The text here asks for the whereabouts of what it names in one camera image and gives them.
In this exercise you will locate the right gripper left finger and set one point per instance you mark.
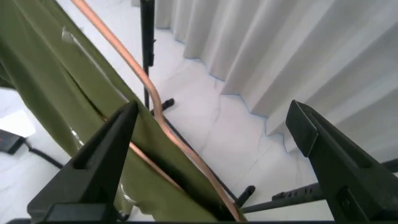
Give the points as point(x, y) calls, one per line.
point(90, 186)

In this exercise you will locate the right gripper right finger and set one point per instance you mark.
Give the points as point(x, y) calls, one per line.
point(351, 186)

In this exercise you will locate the pink clothes hanger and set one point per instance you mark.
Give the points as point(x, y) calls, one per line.
point(154, 90)

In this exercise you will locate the green long-sleeved shirt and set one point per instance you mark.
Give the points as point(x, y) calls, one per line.
point(46, 77)

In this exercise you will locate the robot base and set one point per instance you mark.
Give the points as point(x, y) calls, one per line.
point(9, 141)

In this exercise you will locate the black clothes rack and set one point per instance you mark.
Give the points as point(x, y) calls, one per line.
point(147, 46)

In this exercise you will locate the white curtain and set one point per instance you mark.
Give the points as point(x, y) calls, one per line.
point(295, 46)

